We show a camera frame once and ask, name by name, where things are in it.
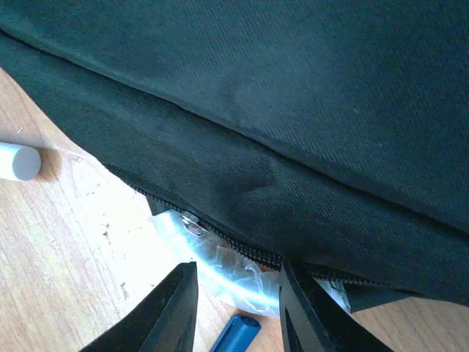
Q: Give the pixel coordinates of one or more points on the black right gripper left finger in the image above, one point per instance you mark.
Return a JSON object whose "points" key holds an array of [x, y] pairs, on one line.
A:
{"points": [[165, 320]]}

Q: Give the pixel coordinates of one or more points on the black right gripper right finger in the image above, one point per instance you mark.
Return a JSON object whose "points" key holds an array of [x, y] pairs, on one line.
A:
{"points": [[312, 321]]}

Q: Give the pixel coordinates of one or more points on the blue whiteboard marker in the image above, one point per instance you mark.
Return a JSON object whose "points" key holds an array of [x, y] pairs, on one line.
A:
{"points": [[237, 335]]}

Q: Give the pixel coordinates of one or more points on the black student backpack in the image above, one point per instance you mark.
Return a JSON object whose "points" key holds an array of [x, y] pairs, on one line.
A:
{"points": [[329, 132]]}

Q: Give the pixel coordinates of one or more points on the white glue stick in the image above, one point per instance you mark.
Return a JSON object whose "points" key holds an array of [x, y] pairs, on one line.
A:
{"points": [[19, 162]]}

